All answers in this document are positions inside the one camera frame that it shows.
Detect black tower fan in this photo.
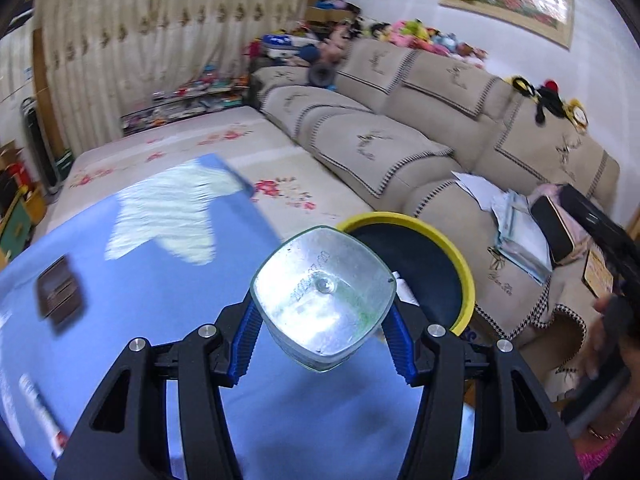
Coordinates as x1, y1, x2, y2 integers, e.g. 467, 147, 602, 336
20, 97, 61, 196

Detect cream embroidered curtain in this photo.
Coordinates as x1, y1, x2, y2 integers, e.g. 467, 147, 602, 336
32, 0, 316, 143

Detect clear plastic container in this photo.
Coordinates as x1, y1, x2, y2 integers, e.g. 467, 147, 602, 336
249, 226, 397, 373

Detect green and yellow cabinet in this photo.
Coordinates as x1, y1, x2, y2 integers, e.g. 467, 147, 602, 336
0, 195, 36, 266

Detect pink phone case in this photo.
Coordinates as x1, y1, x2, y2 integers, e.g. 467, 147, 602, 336
530, 182, 586, 266

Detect yellow-rimmed dark trash bin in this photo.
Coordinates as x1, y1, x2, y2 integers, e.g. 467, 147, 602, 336
334, 212, 476, 337

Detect person's right forearm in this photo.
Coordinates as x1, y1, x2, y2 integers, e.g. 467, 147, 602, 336
575, 430, 633, 480

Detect person's right hand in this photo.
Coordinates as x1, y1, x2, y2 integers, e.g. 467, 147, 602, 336
579, 292, 633, 442

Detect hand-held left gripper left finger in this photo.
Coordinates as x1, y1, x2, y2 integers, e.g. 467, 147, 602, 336
55, 294, 262, 480

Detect stack of papers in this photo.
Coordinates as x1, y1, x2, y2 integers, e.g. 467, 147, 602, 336
451, 171, 553, 283

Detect low shelf of toys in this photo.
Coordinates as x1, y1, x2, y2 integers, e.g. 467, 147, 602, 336
120, 62, 251, 136

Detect yellow black plush toy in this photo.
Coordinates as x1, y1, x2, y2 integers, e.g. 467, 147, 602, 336
505, 75, 588, 133

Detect brown rectangular tray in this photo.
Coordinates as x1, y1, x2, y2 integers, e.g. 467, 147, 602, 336
36, 255, 85, 322

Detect pile of plush toys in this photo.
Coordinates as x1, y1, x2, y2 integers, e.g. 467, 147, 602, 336
350, 16, 488, 63

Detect yellow card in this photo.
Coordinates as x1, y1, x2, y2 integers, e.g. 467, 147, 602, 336
582, 249, 613, 297

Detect heap of assorted toys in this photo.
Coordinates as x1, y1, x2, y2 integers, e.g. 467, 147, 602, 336
247, 30, 351, 88

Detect white and red tube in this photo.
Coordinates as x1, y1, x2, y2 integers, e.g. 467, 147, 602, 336
19, 374, 68, 461

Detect beige sofa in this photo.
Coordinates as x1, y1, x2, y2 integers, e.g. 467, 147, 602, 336
250, 37, 621, 401

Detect floral mat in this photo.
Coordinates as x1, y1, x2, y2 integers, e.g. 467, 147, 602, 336
47, 105, 381, 241

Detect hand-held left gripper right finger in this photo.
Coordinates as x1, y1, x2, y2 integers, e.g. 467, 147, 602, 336
384, 300, 583, 480

